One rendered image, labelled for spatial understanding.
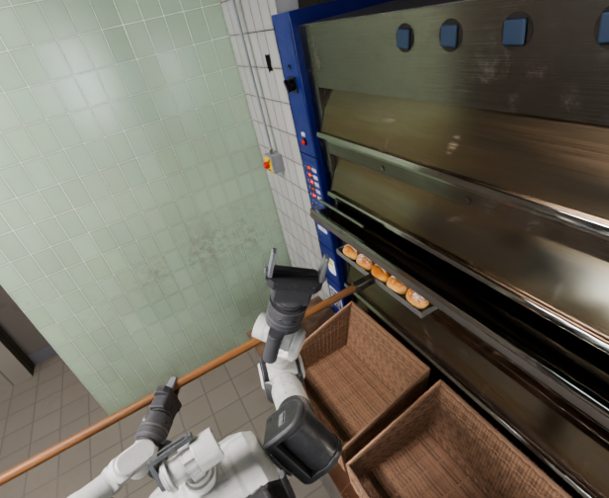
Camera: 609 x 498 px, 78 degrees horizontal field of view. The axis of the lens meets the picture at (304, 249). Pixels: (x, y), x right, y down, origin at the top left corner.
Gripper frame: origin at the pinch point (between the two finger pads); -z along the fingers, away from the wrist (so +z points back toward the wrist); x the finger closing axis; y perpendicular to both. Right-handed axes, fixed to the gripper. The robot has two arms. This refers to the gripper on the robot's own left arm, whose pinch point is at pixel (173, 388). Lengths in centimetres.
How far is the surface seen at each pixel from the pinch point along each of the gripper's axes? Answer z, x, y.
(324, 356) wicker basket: -61, 60, 37
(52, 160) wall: -94, -58, -83
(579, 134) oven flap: -3, -66, 112
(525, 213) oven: -8, -47, 106
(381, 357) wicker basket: -50, 49, 67
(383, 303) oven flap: -56, 21, 71
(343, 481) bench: 0, 62, 48
